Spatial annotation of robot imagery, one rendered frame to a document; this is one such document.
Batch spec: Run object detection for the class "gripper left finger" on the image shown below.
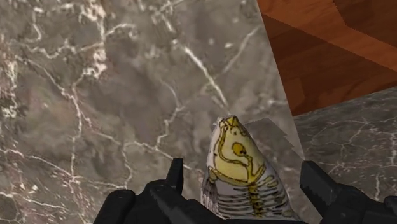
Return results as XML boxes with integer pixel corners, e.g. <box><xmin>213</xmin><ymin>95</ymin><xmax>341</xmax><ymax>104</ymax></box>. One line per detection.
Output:
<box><xmin>93</xmin><ymin>158</ymin><xmax>218</xmax><ymax>224</ymax></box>

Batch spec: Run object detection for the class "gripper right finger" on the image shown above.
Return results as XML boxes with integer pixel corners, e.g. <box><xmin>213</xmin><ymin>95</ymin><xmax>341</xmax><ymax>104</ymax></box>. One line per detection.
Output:
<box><xmin>299</xmin><ymin>160</ymin><xmax>397</xmax><ymax>224</ymax></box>

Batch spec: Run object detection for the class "yellow and white fish toy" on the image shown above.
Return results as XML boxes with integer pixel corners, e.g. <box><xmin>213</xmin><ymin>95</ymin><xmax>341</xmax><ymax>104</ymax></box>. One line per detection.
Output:
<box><xmin>200</xmin><ymin>115</ymin><xmax>301</xmax><ymax>221</ymax></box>

